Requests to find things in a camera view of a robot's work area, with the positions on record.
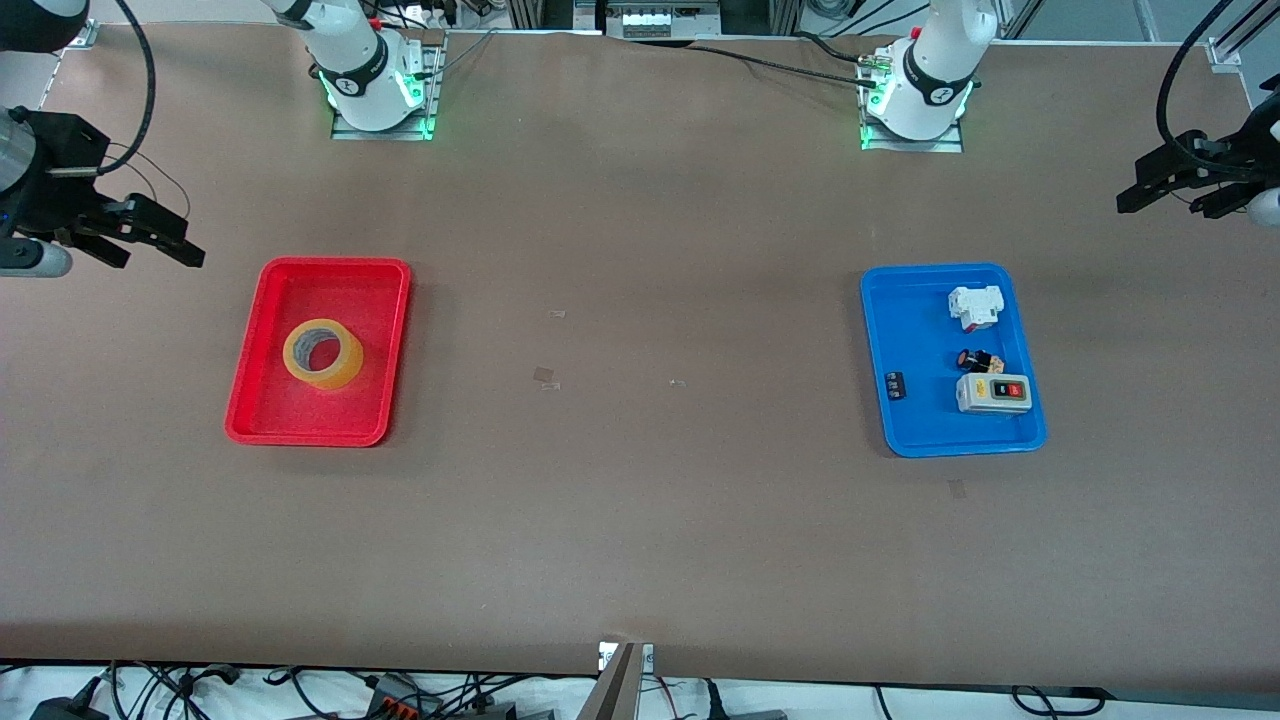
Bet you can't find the yellow clear tape roll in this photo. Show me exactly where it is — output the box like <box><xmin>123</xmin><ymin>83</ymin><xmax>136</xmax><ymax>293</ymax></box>
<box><xmin>282</xmin><ymin>318</ymin><xmax>366</xmax><ymax>392</ymax></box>

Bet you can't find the diagonal aluminium profile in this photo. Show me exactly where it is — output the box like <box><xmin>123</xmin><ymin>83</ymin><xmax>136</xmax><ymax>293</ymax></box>
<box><xmin>1205</xmin><ymin>0</ymin><xmax>1280</xmax><ymax>73</ymax></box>

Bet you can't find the white circuit breaker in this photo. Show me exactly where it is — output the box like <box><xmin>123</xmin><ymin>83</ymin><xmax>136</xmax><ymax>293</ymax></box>
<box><xmin>948</xmin><ymin>285</ymin><xmax>1004</xmax><ymax>333</ymax></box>

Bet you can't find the red plastic tray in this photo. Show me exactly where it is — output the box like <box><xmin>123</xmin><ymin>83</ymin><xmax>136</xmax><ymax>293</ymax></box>
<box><xmin>225</xmin><ymin>257</ymin><xmax>413</xmax><ymax>448</ymax></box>

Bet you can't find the blue plastic tray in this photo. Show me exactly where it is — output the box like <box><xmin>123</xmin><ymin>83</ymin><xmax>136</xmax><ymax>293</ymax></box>
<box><xmin>860</xmin><ymin>263</ymin><xmax>1048</xmax><ymax>459</ymax></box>

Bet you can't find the black power adapter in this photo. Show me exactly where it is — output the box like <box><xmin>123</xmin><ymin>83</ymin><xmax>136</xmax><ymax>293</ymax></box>
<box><xmin>30</xmin><ymin>678</ymin><xmax>109</xmax><ymax>720</ymax></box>

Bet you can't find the orange black connector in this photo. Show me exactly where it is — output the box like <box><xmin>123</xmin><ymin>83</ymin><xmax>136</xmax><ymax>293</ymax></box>
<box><xmin>365</xmin><ymin>675</ymin><xmax>441</xmax><ymax>720</ymax></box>

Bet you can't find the aluminium profile beam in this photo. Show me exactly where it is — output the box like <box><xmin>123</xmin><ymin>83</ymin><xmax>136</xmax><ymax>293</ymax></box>
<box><xmin>577</xmin><ymin>643</ymin><xmax>641</xmax><ymax>720</ymax></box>

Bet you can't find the thin black gripper wire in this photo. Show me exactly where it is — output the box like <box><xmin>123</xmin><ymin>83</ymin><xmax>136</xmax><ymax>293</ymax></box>
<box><xmin>100</xmin><ymin>144</ymin><xmax>192</xmax><ymax>218</ymax></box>

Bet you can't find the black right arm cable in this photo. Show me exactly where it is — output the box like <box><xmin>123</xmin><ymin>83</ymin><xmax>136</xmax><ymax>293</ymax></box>
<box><xmin>45</xmin><ymin>0</ymin><xmax>157</xmax><ymax>177</ymax></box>

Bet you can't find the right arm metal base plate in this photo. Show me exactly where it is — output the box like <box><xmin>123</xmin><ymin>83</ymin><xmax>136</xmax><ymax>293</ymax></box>
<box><xmin>331</xmin><ymin>33</ymin><xmax>443</xmax><ymax>142</ymax></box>

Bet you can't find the grey switch box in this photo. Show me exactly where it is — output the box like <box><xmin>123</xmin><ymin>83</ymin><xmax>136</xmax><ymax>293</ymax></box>
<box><xmin>955</xmin><ymin>373</ymin><xmax>1032</xmax><ymax>415</ymax></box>

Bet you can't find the short black table cable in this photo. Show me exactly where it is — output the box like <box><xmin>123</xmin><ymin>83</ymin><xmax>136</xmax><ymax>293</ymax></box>
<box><xmin>794</xmin><ymin>31</ymin><xmax>873</xmax><ymax>65</ymax></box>

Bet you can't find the long black table cable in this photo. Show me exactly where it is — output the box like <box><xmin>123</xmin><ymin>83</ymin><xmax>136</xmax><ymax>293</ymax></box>
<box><xmin>690</xmin><ymin>44</ymin><xmax>883</xmax><ymax>86</ymax></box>

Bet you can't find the black looped floor cable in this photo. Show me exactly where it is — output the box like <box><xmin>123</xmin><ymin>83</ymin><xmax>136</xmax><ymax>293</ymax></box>
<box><xmin>1010</xmin><ymin>685</ymin><xmax>1109</xmax><ymax>717</ymax></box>

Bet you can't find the metal frame rack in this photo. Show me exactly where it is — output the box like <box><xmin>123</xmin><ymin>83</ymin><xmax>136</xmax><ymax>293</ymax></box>
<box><xmin>505</xmin><ymin>0</ymin><xmax>801</xmax><ymax>41</ymax></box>

